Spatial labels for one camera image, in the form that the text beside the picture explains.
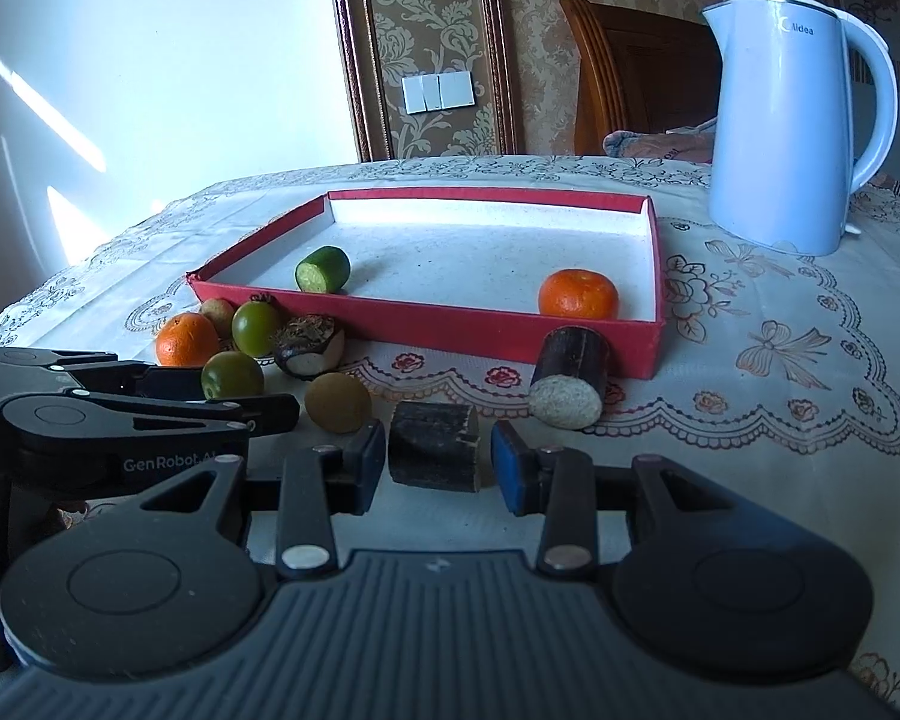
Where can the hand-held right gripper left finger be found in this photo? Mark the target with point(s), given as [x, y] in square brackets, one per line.
[367, 469]

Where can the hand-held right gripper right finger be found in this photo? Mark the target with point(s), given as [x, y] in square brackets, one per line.
[514, 474]

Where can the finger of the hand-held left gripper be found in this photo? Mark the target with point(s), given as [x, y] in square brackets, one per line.
[120, 375]
[270, 414]

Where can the green jujube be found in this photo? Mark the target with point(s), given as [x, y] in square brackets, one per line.
[232, 375]

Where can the brown round fruit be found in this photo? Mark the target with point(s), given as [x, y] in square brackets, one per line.
[337, 403]

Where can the dark taro piece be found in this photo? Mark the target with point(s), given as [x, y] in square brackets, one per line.
[309, 345]

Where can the red shallow box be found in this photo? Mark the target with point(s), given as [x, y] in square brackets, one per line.
[457, 255]

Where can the green persimmon below tray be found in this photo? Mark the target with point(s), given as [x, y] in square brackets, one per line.
[255, 328]

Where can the small brownish fruit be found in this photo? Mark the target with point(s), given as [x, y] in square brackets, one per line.
[216, 311]

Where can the green cucumber piece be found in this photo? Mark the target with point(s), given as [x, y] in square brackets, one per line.
[322, 270]

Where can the striped blanket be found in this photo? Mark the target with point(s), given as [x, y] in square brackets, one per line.
[660, 144]

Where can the wooden bed headboard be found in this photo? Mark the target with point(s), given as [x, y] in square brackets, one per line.
[637, 75]

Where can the light blue electric kettle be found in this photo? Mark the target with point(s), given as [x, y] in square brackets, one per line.
[780, 127]

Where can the white wall switch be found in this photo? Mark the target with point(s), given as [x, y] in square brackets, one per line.
[439, 92]

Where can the wooden wall moulding frame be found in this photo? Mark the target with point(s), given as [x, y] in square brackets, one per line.
[352, 52]

